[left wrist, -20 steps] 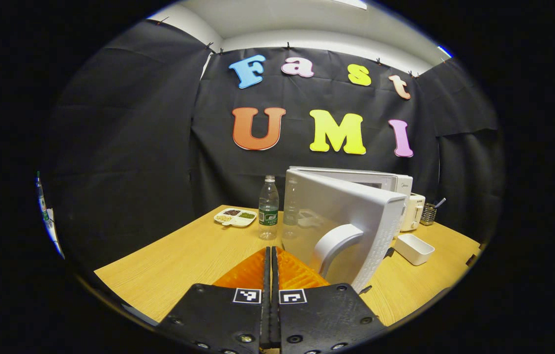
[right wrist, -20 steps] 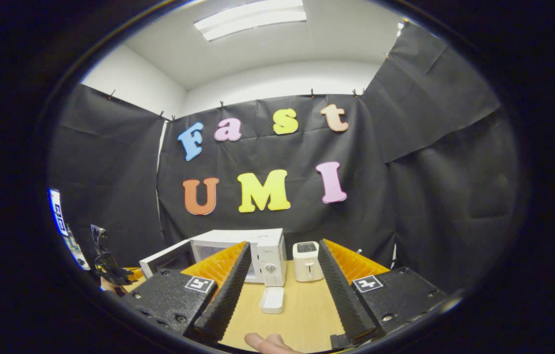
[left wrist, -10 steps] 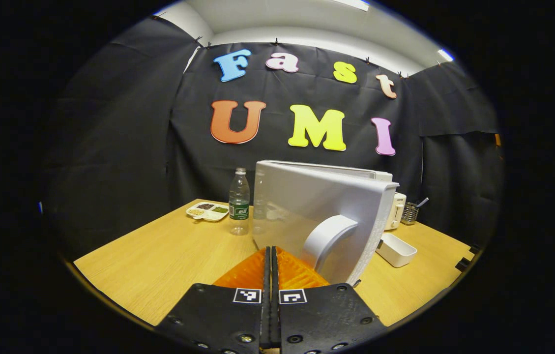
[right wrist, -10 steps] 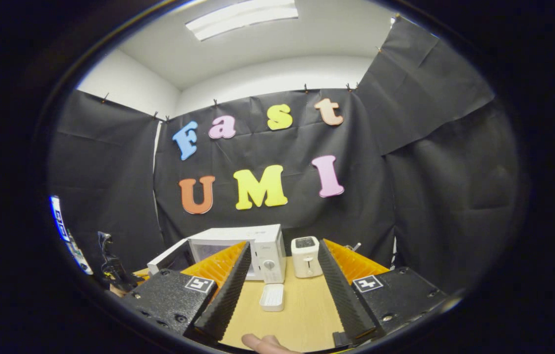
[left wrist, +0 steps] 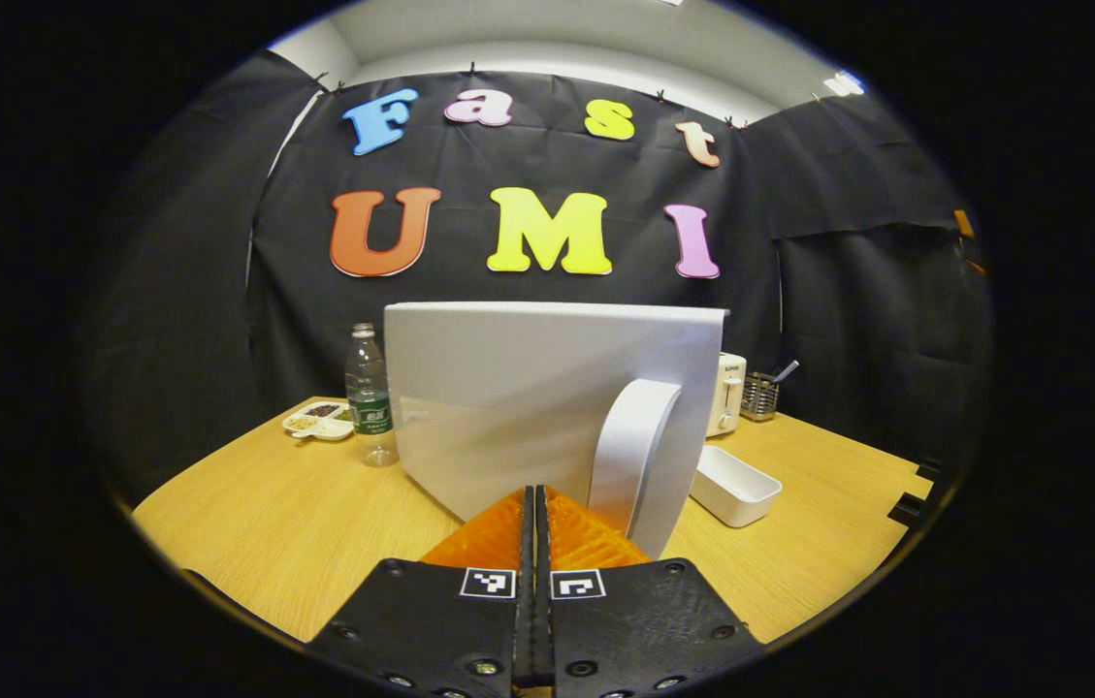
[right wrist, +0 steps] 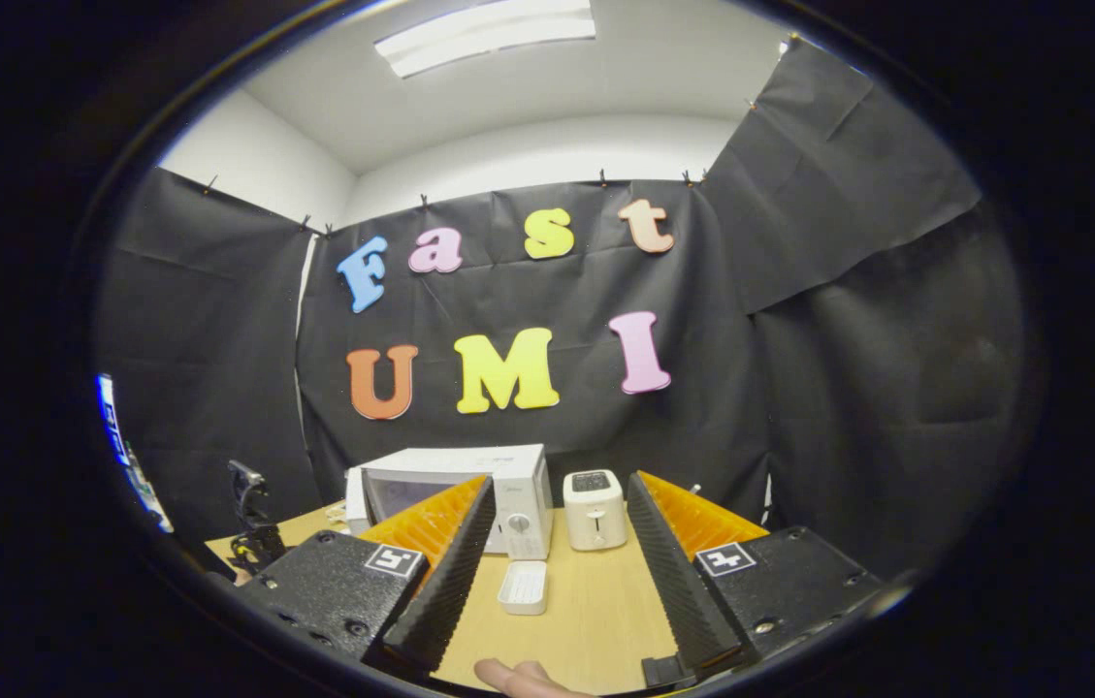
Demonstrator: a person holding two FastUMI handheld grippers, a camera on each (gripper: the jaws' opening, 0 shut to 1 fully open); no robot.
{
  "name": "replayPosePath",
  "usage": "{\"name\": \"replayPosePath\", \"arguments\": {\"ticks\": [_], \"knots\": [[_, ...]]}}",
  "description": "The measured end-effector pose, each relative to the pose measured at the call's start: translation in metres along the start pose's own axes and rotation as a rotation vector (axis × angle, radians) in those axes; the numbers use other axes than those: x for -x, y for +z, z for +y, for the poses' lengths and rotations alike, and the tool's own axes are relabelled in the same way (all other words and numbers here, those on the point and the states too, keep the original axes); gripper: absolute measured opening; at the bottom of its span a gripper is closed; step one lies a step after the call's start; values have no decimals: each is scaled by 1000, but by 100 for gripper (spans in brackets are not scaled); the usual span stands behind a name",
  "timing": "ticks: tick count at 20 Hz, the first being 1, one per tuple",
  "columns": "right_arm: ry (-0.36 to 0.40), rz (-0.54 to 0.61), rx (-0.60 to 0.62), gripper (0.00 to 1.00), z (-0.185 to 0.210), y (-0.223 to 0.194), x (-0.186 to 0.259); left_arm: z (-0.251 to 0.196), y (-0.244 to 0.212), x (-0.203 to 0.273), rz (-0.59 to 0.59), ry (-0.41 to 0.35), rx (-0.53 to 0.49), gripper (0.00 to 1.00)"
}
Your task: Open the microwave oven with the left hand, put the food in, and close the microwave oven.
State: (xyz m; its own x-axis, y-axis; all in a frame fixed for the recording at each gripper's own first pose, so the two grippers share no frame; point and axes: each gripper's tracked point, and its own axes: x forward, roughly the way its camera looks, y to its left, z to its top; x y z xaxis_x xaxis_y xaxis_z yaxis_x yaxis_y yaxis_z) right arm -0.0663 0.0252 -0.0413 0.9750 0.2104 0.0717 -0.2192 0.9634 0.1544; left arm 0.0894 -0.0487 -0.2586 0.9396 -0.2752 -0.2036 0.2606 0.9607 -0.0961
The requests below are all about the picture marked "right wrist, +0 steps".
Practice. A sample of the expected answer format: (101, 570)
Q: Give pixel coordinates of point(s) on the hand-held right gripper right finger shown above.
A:
(673, 582)

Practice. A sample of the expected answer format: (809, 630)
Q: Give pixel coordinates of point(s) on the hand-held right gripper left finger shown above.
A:
(455, 582)

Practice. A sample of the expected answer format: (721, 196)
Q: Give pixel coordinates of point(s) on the white microwave oven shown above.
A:
(518, 485)

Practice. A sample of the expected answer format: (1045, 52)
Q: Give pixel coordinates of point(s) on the white divided food tray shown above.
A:
(337, 516)

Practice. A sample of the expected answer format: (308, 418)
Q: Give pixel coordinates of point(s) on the white rectangular dish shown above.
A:
(523, 588)

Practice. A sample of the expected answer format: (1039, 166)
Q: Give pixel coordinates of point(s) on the white toaster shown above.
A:
(595, 514)

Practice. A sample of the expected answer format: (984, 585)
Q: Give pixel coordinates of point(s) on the blue and white banner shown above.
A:
(130, 456)

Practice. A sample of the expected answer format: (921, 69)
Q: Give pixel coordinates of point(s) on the black backdrop cloth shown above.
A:
(848, 388)

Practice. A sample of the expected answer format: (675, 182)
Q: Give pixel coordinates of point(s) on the long ceiling light panel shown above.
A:
(484, 34)

